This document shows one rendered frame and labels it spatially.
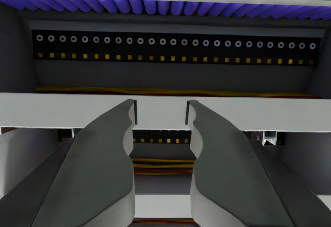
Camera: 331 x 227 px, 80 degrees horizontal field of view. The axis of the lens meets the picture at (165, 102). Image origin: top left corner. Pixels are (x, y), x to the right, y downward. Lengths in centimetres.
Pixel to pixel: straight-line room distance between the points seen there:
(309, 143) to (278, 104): 26
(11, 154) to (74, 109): 21
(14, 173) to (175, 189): 32
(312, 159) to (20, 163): 61
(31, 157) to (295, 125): 49
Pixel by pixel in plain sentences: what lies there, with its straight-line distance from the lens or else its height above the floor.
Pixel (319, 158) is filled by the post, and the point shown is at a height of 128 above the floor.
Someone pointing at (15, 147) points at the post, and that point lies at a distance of 48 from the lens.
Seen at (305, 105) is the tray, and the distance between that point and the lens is 33.
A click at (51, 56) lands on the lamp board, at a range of 43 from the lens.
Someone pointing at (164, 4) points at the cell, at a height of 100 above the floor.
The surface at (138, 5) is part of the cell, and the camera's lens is 31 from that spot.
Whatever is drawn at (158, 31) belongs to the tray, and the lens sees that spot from 39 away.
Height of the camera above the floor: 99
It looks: 29 degrees up
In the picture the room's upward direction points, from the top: 178 degrees counter-clockwise
